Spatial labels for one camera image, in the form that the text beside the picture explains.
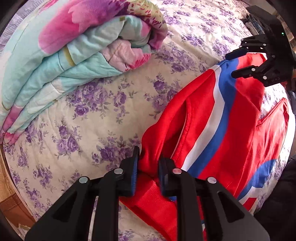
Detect red pants with stripes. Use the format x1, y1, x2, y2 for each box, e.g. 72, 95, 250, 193
121, 53, 295, 240

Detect purple floral bed sheet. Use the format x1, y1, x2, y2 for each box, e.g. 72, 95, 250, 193
1, 1, 295, 240

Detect folded floral quilt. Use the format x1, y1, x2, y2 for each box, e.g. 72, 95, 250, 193
1, 1, 168, 144

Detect blue jeans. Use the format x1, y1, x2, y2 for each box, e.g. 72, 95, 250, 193
241, 15, 264, 35

